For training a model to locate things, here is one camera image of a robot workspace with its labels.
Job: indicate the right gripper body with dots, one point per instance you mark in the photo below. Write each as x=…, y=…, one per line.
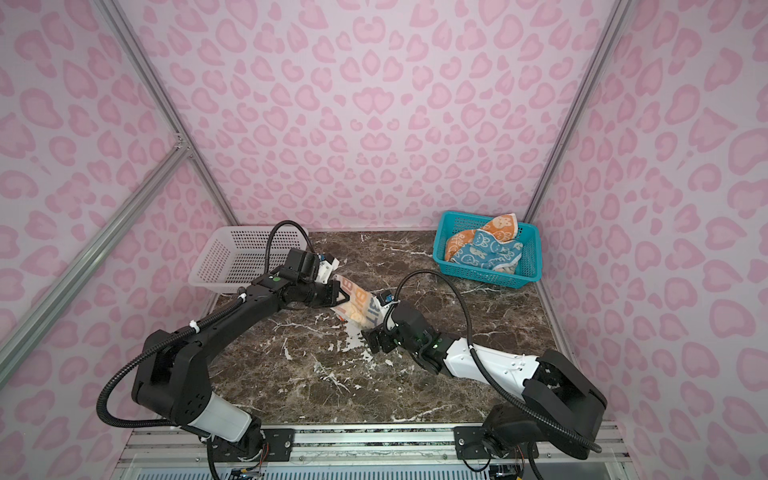
x=388, y=339

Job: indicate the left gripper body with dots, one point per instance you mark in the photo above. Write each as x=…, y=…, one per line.
x=317, y=294

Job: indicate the cream rabbit text towel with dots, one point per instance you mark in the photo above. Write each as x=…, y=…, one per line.
x=363, y=308

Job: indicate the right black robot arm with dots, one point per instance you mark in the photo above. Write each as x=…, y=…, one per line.
x=546, y=397

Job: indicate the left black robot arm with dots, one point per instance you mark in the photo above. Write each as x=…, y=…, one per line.
x=174, y=381

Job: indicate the white plastic basket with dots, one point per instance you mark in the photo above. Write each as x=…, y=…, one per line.
x=231, y=258

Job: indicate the teal patterned towel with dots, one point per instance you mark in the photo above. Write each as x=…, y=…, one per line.
x=486, y=252

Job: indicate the teal plastic basket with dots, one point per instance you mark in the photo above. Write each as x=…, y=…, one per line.
x=529, y=268

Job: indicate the orange patterned towel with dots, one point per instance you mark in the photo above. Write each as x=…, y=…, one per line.
x=503, y=228

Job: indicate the left diagonal aluminium strut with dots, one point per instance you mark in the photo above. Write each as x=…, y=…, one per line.
x=38, y=321

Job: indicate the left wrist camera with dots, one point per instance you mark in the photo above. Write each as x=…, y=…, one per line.
x=327, y=265

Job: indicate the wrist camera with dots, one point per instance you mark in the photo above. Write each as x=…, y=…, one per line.
x=385, y=298
x=327, y=265

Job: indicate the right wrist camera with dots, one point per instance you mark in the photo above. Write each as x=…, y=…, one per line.
x=385, y=298

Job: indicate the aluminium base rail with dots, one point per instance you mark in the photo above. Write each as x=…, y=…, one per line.
x=419, y=451

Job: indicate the right corner aluminium post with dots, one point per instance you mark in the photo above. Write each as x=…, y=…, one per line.
x=619, y=17

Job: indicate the corner aluminium post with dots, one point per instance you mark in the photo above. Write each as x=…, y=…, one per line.
x=130, y=43
x=619, y=17

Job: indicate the left corner aluminium post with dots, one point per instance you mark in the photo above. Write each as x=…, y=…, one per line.
x=130, y=43

